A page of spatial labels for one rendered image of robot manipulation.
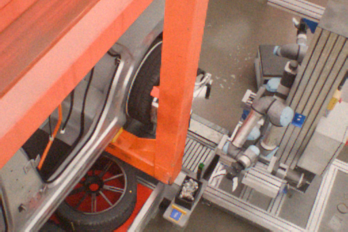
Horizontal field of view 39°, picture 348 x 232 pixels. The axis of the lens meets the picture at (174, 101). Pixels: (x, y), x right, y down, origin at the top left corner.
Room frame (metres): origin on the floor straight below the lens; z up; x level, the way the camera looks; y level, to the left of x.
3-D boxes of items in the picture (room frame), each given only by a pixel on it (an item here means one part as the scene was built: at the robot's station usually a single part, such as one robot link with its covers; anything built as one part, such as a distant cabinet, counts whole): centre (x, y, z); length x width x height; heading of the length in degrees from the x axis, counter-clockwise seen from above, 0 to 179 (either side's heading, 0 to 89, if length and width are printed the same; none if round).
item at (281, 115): (1.86, -0.68, 1.19); 0.15 x 0.12 x 0.55; 54
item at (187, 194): (1.69, -0.18, 0.51); 0.20 x 0.14 x 0.13; 159
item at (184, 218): (1.67, -0.18, 0.44); 0.43 x 0.17 x 0.03; 156
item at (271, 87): (2.40, -0.75, 0.98); 0.13 x 0.12 x 0.14; 83
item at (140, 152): (1.96, 0.30, 0.69); 0.52 x 0.17 x 0.35; 66
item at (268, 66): (3.30, -0.98, 0.17); 0.43 x 0.36 x 0.34; 5
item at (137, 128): (2.44, 0.18, 0.32); 0.40 x 0.30 x 0.28; 156
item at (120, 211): (1.69, 0.54, 0.39); 0.66 x 0.66 x 0.24
